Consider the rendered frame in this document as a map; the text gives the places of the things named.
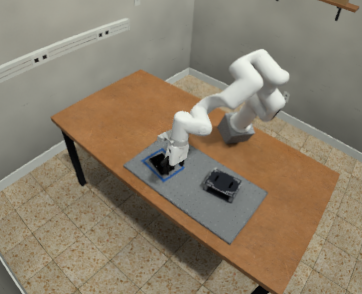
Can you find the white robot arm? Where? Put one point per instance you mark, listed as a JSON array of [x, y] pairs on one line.
[[248, 87]]

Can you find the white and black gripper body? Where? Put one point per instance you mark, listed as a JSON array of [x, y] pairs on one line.
[[176, 154]]

